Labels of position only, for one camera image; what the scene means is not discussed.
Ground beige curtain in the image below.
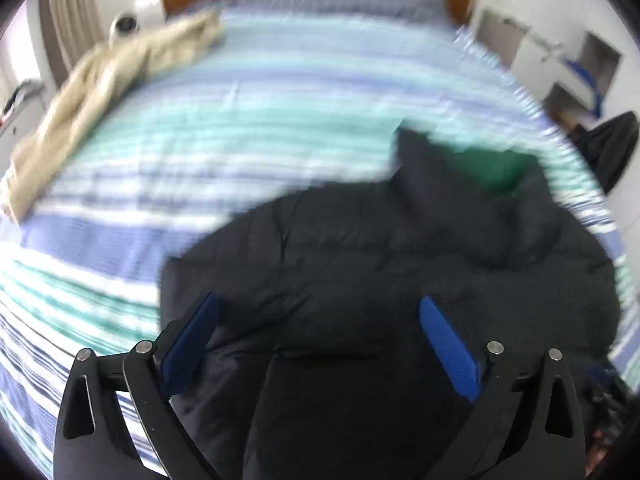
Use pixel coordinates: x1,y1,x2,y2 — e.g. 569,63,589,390
44,0,106,73

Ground small white fan heater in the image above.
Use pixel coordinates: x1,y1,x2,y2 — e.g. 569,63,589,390
110,12,140,41

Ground white low drawer cabinet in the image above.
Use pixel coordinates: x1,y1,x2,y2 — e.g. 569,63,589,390
0,80,47,174

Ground striped blue green bed sheet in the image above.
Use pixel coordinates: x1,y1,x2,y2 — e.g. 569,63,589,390
1,11,639,477

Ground white desk with drawers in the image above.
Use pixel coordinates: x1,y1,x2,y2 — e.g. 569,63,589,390
476,9,597,119

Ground cream fleece blanket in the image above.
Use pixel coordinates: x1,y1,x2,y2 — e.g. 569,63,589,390
1,10,224,223

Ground blue cloth on desk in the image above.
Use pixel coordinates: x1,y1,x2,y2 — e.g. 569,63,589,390
565,58,603,119

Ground black puffer jacket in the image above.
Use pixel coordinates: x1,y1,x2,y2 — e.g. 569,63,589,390
160,128,620,479

